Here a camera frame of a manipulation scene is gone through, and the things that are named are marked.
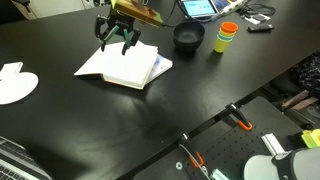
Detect yellow green block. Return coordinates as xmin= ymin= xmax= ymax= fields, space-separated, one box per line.
xmin=301 ymin=129 xmax=320 ymax=148

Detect orange cover paperback book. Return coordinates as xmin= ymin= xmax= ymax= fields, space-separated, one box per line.
xmin=74 ymin=42 xmax=158 ymax=89

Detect black orange clamp near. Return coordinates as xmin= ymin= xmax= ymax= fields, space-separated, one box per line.
xmin=179 ymin=133 xmax=210 ymax=180

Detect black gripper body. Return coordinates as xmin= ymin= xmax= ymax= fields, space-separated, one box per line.
xmin=94 ymin=9 xmax=141 ymax=47

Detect blue plastic cup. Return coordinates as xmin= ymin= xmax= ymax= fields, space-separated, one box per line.
xmin=217 ymin=33 xmax=234 ymax=41

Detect orange green wrist camera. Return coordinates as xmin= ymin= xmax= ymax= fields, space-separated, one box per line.
xmin=111 ymin=0 xmax=163 ymax=27

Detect black perforated mounting board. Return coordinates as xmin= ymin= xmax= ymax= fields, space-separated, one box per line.
xmin=181 ymin=124 xmax=284 ymax=180

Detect white paper plate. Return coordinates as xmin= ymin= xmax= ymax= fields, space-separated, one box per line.
xmin=0 ymin=62 xmax=39 ymax=105

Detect black remote control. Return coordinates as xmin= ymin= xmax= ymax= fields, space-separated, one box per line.
xmin=247 ymin=24 xmax=274 ymax=33

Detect open laptop computer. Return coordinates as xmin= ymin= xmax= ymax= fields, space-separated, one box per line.
xmin=0 ymin=136 xmax=53 ymax=180

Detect white tablet device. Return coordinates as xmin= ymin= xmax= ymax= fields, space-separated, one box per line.
xmin=182 ymin=0 xmax=218 ymax=17

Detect yellow-green plastic cup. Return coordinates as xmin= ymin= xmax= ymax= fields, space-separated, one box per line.
xmin=214 ymin=37 xmax=231 ymax=53

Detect orange plastic cup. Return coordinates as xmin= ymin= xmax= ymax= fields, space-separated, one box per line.
xmin=220 ymin=22 xmax=238 ymax=34

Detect black stacked bowls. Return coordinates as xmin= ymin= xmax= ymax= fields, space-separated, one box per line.
xmin=173 ymin=22 xmax=205 ymax=52

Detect black orange clamp far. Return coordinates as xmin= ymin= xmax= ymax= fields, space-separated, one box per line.
xmin=225 ymin=103 xmax=252 ymax=131

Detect black orange clamp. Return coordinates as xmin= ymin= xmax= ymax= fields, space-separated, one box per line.
xmin=225 ymin=103 xmax=252 ymax=131
xmin=179 ymin=133 xmax=210 ymax=180

